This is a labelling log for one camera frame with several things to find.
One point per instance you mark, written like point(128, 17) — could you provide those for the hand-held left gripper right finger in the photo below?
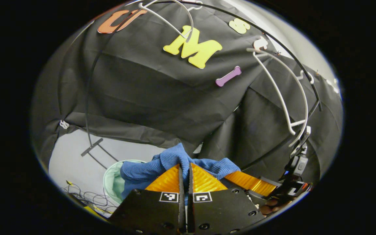
point(220, 212)

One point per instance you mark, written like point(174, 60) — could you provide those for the mint green laundry hamper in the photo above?
point(111, 182)

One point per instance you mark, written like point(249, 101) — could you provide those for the black backdrop cloth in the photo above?
point(175, 107)

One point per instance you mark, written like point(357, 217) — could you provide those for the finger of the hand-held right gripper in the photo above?
point(250, 181)

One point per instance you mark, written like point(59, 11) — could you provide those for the white clothes hanger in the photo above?
point(274, 81)
point(162, 18)

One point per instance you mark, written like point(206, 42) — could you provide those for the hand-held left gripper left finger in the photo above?
point(155, 212)

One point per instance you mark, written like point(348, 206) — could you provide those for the black clothes rack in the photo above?
point(88, 98)

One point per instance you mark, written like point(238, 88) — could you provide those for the blue knit garment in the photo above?
point(171, 156)

